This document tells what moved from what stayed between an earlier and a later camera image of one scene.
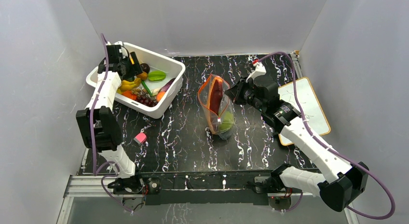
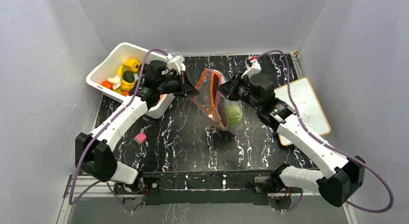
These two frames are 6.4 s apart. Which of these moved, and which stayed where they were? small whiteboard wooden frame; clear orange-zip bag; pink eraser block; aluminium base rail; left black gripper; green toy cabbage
Moved: left black gripper; green toy cabbage; clear orange-zip bag
Stayed: pink eraser block; aluminium base rail; small whiteboard wooden frame
